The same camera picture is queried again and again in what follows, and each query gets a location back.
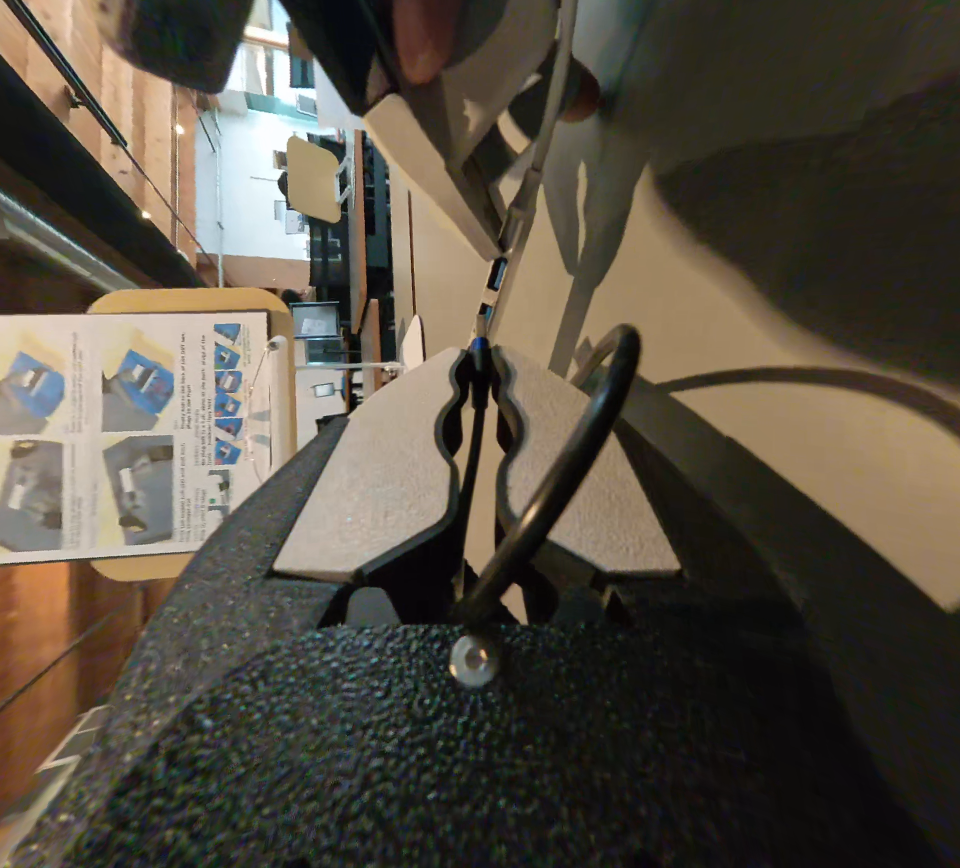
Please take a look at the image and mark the printed paper sheets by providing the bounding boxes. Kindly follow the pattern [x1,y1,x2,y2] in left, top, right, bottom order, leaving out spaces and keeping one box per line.
[0,313,280,568]

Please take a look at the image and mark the white document stand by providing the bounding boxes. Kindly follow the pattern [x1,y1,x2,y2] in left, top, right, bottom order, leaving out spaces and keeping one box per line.
[83,286,298,586]

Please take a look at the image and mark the black cable with blue-ringed plugs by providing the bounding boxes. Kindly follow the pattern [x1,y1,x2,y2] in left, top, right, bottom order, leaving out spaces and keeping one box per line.
[447,324,645,629]

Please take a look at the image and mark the silver usb hub white cable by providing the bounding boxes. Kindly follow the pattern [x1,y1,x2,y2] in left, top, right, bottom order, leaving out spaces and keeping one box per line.
[474,0,589,349]

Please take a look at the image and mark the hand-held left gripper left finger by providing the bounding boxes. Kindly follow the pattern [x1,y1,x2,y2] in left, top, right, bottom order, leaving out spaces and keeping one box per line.
[272,346,469,587]

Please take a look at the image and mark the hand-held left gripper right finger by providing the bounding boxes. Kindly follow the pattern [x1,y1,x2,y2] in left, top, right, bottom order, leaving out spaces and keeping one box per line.
[489,346,682,587]

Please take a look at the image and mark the person's right hand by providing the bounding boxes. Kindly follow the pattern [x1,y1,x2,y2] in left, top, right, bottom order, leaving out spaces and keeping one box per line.
[393,0,469,88]

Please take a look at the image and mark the beige chair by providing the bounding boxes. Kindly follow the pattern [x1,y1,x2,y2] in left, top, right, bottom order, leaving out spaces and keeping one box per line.
[282,133,348,229]

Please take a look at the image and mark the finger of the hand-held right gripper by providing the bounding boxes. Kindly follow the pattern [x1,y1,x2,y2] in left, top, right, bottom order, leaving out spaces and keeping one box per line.
[363,82,507,262]

